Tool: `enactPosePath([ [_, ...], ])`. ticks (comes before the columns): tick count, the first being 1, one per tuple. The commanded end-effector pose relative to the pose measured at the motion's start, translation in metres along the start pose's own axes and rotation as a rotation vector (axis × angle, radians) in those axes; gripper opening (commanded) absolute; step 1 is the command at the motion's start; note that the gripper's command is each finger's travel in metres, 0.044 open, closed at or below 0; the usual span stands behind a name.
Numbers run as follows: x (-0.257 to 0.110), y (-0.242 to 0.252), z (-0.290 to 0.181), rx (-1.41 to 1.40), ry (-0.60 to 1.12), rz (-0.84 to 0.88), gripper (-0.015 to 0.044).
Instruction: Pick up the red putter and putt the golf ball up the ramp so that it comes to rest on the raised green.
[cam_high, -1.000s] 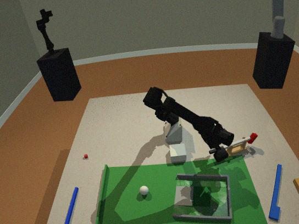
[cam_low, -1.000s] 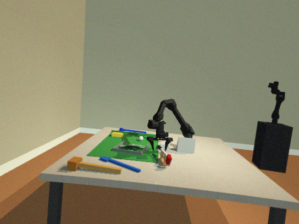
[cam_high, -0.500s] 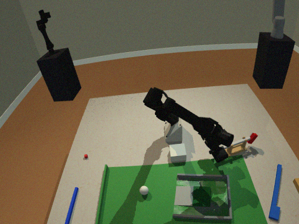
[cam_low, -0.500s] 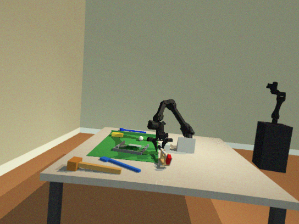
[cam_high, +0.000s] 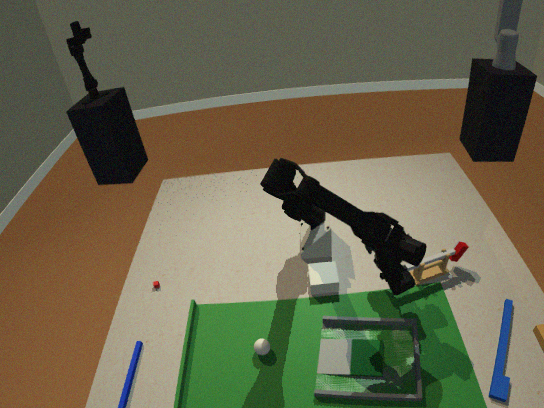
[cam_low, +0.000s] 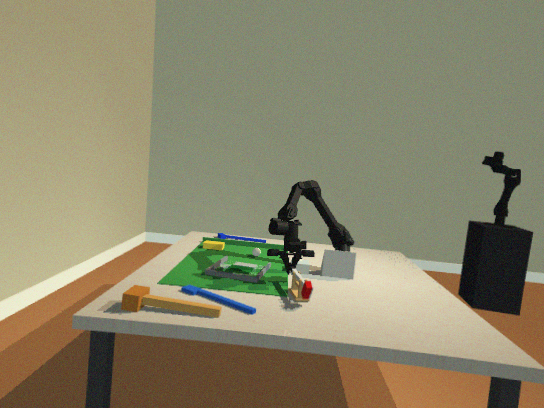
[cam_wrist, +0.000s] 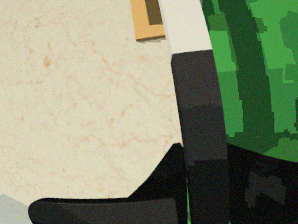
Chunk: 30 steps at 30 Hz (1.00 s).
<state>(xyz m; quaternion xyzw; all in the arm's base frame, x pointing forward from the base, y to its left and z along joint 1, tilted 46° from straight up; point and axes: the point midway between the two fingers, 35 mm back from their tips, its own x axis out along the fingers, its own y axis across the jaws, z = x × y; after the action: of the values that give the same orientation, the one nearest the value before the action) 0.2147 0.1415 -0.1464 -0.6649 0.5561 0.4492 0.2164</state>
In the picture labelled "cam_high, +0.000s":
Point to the white golf ball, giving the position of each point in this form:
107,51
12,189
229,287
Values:
261,346

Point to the orange wooden mallet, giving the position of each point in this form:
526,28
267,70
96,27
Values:
539,333

